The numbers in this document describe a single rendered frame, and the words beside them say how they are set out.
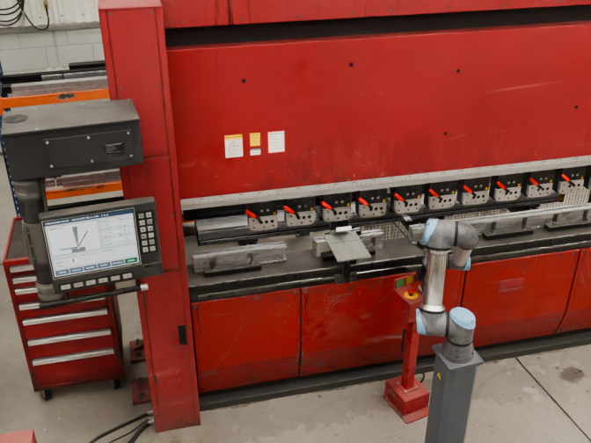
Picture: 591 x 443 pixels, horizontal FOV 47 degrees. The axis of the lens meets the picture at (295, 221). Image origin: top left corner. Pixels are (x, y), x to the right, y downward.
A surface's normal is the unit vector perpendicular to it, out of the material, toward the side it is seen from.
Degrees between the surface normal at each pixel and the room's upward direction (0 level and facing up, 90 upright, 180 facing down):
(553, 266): 90
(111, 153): 90
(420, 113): 90
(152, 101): 90
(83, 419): 0
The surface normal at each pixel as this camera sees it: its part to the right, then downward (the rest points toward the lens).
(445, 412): -0.46, 0.44
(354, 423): 0.00, -0.87
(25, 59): 0.30, 0.47
